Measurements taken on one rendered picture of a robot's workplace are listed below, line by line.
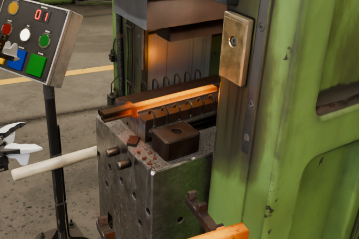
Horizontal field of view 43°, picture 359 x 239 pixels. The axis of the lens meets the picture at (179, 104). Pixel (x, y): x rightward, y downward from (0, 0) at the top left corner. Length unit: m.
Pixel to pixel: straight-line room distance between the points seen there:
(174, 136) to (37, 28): 0.72
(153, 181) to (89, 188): 1.46
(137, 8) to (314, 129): 0.56
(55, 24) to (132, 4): 0.49
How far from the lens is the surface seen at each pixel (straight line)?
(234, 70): 1.15
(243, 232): 0.96
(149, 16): 1.24
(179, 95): 1.48
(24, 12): 1.83
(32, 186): 2.79
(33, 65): 1.73
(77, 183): 2.77
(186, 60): 1.70
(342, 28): 1.21
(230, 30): 1.14
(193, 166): 1.35
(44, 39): 1.73
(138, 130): 1.42
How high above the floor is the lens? 1.66
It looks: 27 degrees down
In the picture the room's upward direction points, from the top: 3 degrees clockwise
